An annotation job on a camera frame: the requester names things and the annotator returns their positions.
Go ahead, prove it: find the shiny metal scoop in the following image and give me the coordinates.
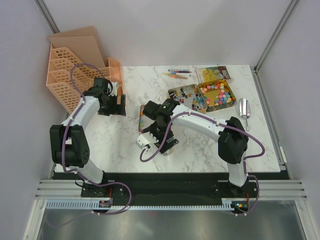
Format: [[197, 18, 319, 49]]
[[239, 98, 251, 131]]

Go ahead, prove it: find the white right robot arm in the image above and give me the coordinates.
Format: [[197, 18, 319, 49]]
[[137, 98, 249, 197]]

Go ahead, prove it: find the peach plastic file organizer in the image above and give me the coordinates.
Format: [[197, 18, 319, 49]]
[[46, 26, 125, 114]]

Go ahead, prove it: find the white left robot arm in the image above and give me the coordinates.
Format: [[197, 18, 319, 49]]
[[49, 77, 126, 197]]

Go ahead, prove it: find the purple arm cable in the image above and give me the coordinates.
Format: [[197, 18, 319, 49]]
[[139, 112, 266, 217], [46, 63, 133, 228]]

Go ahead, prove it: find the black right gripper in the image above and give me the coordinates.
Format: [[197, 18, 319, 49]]
[[142, 122, 179, 154]]

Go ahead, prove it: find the light blue cable duct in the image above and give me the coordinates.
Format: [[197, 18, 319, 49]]
[[45, 198, 248, 211]]

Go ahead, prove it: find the gold tin of lollipops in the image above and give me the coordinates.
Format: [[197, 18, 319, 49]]
[[168, 84, 208, 114]]

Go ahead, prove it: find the paperback book with yellow cover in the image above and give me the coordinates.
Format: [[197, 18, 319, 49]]
[[196, 65, 232, 83]]

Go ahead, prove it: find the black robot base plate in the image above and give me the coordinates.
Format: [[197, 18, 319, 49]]
[[81, 173, 258, 205]]

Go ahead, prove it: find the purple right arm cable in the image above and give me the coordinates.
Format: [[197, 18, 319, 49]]
[[139, 112, 266, 217]]

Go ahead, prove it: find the orange highlighter pen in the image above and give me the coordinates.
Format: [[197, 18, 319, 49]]
[[169, 74, 188, 79]]

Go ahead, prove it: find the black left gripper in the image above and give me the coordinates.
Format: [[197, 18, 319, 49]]
[[98, 93, 126, 117]]

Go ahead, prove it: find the gold tin of star candies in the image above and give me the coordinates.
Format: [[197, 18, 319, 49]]
[[198, 79, 237, 113]]

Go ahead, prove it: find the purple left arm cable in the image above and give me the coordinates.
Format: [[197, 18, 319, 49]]
[[46, 63, 133, 228]]

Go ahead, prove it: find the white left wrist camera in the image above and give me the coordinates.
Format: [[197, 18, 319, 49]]
[[109, 82, 119, 97]]

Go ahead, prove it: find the pink tray of gummy candies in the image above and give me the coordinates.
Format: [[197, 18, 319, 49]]
[[138, 104, 154, 134]]

